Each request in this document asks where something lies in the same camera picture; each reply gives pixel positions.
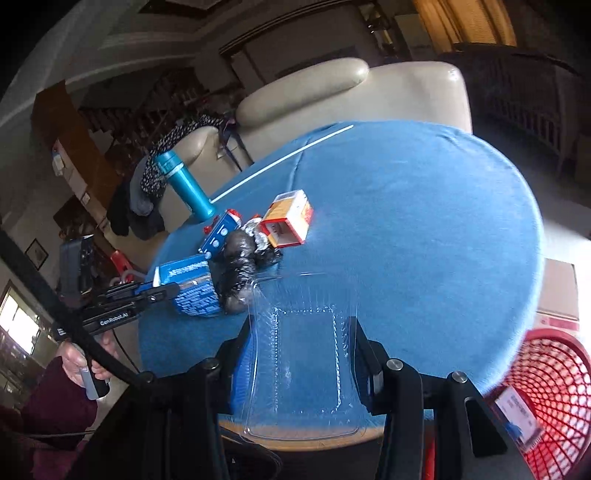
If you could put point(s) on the cream leather armchair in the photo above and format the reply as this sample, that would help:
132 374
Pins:
348 89

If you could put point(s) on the white straw stick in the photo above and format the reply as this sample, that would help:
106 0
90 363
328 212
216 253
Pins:
279 161

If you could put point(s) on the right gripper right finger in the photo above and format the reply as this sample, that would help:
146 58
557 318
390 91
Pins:
432 423

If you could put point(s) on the dark wooden railing cabinet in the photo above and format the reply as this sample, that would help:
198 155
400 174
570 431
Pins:
541 95

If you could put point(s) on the teal thermos bottle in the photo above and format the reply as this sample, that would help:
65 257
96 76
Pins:
184 185

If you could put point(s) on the red mesh trash basket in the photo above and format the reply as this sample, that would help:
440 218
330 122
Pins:
551 373

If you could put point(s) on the orange white carton box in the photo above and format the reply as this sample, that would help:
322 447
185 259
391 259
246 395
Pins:
288 219

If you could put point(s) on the blue carton box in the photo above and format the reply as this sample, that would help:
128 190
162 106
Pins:
213 243
196 293

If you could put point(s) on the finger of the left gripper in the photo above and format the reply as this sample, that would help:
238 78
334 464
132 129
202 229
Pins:
163 293
144 288

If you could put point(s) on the cardboard box on floor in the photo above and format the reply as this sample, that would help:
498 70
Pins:
558 304

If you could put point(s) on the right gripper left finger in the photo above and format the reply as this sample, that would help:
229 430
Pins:
167 428

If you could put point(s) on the black plastic bag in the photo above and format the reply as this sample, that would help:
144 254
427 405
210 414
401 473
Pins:
241 261

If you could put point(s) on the cream leather sofa seat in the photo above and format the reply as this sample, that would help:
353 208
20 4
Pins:
169 186

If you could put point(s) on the yellow curtain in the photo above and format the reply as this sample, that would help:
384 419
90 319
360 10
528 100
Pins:
451 22

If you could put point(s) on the black white dotted garment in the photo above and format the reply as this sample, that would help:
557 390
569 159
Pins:
152 181

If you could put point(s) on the blue tablecloth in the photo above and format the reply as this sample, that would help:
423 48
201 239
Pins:
437 232

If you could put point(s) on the red plastic bag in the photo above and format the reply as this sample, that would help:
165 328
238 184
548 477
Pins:
234 214

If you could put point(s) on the clear plastic clamshell container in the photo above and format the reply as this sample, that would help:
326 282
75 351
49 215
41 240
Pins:
301 385

